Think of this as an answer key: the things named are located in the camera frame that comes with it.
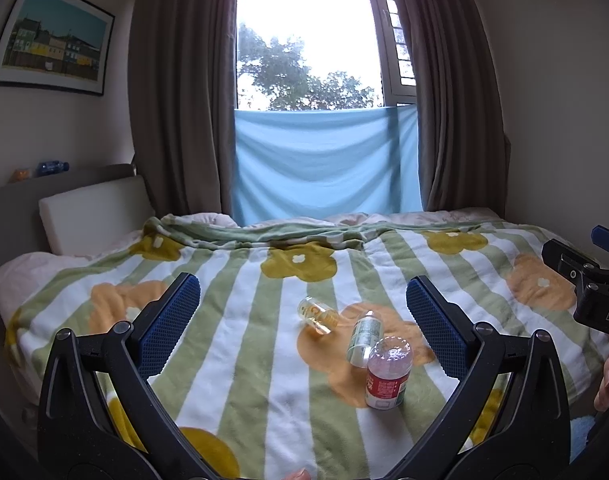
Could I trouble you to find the grey headboard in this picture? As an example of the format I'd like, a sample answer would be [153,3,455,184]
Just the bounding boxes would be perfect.
[0,162,152,461]

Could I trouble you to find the clear cup with yellow label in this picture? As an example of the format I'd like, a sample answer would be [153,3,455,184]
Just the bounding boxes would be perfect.
[297,296,340,336]

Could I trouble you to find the white headboard cushion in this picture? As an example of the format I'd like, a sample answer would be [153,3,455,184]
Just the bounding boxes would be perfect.
[38,175,156,256]

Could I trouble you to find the light blue towel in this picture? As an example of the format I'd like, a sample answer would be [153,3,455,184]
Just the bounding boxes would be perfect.
[568,413,598,462]

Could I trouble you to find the brown curtain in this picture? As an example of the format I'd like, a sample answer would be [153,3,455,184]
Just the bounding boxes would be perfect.
[384,0,509,214]
[128,0,243,227]

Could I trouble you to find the white window casement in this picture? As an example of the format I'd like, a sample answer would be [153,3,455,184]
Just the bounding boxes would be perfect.
[371,0,420,109]

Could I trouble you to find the striped flower print blanket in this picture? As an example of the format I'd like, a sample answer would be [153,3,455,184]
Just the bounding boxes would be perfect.
[4,212,609,480]

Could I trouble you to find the framed picture of houses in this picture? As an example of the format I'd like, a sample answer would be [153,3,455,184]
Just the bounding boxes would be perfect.
[0,0,116,97]

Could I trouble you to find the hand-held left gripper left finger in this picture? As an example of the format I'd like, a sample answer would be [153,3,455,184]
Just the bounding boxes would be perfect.
[37,272,202,467]

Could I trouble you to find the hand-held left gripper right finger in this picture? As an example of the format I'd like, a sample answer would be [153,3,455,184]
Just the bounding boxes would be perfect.
[405,275,571,463]

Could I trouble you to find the clear cup with red label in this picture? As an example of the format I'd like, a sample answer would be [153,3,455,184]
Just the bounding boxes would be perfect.
[365,335,414,410]

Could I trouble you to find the light blue cloth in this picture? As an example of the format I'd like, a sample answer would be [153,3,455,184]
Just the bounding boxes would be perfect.
[232,104,425,226]

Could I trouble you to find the clear cup with green label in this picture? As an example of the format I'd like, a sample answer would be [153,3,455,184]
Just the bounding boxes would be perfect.
[345,311,383,370]

